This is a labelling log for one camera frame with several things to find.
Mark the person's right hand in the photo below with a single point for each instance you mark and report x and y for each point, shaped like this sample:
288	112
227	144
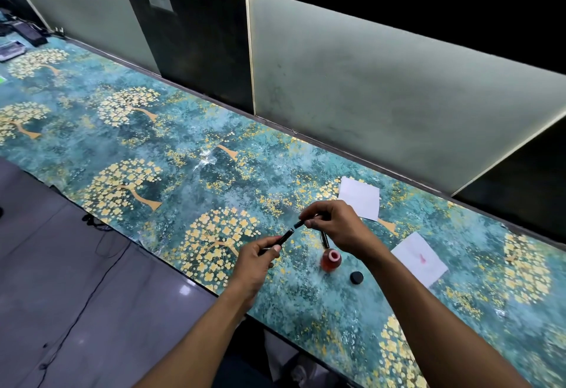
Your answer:
347	230

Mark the person's left hand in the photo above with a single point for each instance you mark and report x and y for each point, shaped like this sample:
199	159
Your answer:
250	268

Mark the person's right thumb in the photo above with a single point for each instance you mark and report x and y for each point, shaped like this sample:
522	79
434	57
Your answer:
319	224

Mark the person's left thumb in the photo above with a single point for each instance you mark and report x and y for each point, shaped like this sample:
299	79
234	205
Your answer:
270	256

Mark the black pen nib section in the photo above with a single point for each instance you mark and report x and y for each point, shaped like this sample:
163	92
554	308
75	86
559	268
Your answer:
300	224

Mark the black pen barrel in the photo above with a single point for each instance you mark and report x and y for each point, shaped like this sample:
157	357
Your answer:
286	237

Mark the person's left forearm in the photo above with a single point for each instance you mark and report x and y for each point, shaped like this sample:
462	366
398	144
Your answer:
199	348

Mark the person's right forearm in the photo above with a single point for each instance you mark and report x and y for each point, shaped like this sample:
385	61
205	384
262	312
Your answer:
437	330

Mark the black pen cap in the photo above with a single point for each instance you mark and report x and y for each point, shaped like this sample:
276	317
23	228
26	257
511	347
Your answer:
325	241

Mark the red ink bottle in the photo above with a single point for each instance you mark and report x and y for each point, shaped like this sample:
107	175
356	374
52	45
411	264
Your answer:
330	260

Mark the plain white paper sheet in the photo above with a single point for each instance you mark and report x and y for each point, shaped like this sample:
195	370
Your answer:
360	197

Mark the black bottle cap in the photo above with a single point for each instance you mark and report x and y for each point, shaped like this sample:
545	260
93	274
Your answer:
356	277

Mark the red-stained white paper sheet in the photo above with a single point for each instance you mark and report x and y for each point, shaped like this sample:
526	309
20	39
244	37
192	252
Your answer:
418	260

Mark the teal tree-patterned table cover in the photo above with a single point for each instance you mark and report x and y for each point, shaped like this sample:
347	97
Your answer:
177	171

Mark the large frosted glass panel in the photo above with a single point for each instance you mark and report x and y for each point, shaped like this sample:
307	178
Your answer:
376	91

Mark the narrow frosted glass panel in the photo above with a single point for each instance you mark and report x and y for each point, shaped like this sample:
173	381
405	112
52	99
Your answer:
88	3

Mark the black flat device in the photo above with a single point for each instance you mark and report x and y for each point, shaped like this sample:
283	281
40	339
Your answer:
28	32

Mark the grey keypad device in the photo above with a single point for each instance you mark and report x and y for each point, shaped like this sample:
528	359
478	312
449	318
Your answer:
10	50

